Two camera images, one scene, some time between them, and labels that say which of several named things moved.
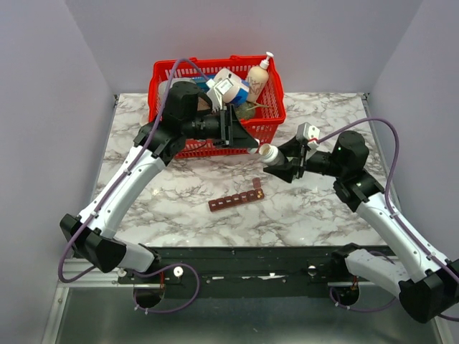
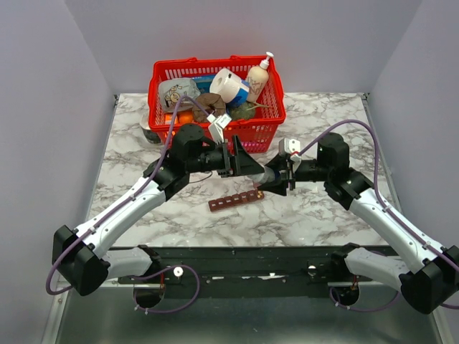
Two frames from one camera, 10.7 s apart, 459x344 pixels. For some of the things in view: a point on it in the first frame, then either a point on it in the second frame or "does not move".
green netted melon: x=246 y=111 does not move
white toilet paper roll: x=221 y=74 does not move
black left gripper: x=232 y=132 → x=244 y=163
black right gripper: x=291 y=148 → x=280 y=163
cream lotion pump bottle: x=257 y=79 does not move
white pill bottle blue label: x=271 y=155 → x=267 y=177
